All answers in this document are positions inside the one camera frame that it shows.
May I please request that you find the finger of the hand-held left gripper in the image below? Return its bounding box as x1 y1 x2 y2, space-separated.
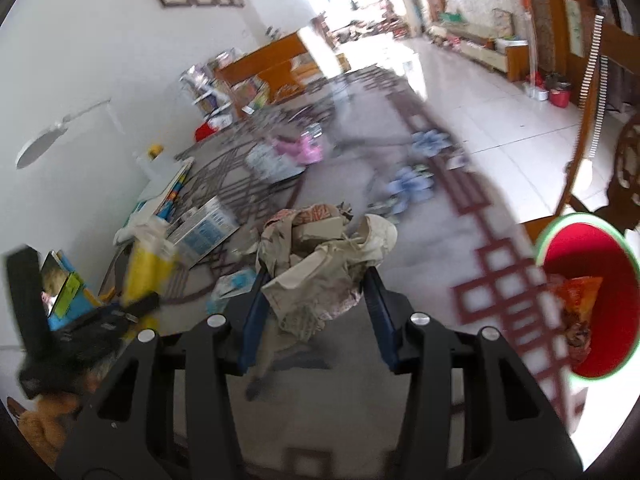
120 292 161 317
5 247 51 361

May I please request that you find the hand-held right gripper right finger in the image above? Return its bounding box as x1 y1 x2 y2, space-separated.
362 265 583 480

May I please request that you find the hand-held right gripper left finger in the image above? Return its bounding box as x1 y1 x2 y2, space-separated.
55 270 271 480

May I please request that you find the yellow carton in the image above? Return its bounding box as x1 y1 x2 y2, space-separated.
122 230 178 306

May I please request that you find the brown paper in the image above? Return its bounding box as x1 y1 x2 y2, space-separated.
255 202 398 343

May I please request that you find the red bin with green rim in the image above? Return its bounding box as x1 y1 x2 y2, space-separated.
535 212 640 381

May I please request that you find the person's left forearm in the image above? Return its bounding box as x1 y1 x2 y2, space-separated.
7 395 81 466

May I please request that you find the smartphone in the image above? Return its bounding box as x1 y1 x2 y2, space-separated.
40 252 68 318

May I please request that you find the pale blue white wrapper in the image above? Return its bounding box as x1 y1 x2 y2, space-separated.
207 267 258 311

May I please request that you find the printed milk carton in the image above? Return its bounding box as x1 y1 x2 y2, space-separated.
167 195 241 266

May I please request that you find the stack of books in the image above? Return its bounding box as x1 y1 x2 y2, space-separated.
127 157 196 226

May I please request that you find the patterned grey tablecloth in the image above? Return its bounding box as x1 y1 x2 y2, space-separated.
100 65 591 480

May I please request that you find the white desk lamp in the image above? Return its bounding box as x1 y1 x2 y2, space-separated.
15 99 176 196

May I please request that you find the crumpled silver foil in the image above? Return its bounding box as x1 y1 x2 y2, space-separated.
245 142 306 183

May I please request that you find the crumpled pink wrapper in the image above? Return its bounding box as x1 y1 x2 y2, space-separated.
272 132 323 166

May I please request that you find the orange plastic wrapper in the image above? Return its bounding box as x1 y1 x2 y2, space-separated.
547 275 606 361

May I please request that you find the carved wooden chair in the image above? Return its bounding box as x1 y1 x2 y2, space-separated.
555 15 640 241

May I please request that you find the wooden television cabinet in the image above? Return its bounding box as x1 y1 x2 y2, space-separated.
430 12 531 83

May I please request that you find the red bucket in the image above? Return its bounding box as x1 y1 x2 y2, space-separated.
547 77 573 108

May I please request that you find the mop with white bucket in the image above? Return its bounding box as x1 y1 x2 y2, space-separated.
522 0 548 101

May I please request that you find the white wire bookshelf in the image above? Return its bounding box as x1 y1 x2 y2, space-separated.
180 55 271 116

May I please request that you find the white bead string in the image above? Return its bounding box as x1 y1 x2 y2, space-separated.
580 15 608 156

